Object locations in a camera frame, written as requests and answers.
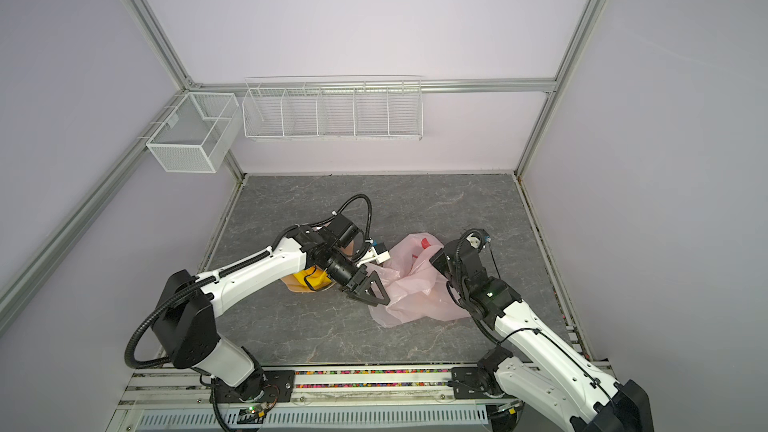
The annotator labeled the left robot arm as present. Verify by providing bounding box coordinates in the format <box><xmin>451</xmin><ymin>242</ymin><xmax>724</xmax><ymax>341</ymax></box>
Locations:
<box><xmin>124</xmin><ymin>193</ymin><xmax>390</xmax><ymax>401</ymax></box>

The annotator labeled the small white mesh basket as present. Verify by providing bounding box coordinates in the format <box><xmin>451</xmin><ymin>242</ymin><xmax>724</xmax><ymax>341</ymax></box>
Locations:
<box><xmin>147</xmin><ymin>92</ymin><xmax>242</xmax><ymax>173</ymax></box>

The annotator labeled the tan scalloped fruit bowl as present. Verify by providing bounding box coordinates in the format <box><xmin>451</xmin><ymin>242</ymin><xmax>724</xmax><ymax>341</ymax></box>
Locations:
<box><xmin>281</xmin><ymin>266</ymin><xmax>334</xmax><ymax>293</ymax></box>

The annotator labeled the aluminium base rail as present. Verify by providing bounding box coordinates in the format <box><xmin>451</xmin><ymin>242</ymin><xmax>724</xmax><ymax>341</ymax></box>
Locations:
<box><xmin>107</xmin><ymin>363</ymin><xmax>540</xmax><ymax>431</ymax></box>

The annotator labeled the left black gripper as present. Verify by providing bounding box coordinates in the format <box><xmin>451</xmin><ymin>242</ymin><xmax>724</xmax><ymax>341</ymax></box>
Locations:
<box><xmin>319</xmin><ymin>248</ymin><xmax>391</xmax><ymax>305</ymax></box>

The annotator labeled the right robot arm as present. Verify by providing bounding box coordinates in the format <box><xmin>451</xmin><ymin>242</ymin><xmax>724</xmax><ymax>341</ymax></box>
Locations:
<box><xmin>430</xmin><ymin>229</ymin><xmax>654</xmax><ymax>431</ymax></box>

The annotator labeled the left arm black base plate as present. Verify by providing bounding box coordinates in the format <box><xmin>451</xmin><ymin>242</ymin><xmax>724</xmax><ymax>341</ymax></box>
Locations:
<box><xmin>211</xmin><ymin>369</ymin><xmax>296</xmax><ymax>404</ymax></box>

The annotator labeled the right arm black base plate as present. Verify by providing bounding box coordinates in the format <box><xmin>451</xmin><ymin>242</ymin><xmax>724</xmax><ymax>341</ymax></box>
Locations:
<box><xmin>448</xmin><ymin>366</ymin><xmax>523</xmax><ymax>401</ymax></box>

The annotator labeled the pink fruit-print plastic bag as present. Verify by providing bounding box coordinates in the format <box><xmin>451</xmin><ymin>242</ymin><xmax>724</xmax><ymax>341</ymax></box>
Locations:
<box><xmin>367</xmin><ymin>233</ymin><xmax>470</xmax><ymax>328</ymax></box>

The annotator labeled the long white wire basket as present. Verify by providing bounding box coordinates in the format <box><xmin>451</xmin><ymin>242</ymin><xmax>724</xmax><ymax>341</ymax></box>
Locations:
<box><xmin>242</xmin><ymin>75</ymin><xmax>424</xmax><ymax>140</ymax></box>

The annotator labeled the yellow banana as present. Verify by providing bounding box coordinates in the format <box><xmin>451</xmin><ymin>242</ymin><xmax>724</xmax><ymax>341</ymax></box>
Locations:
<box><xmin>292</xmin><ymin>266</ymin><xmax>334</xmax><ymax>293</ymax></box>

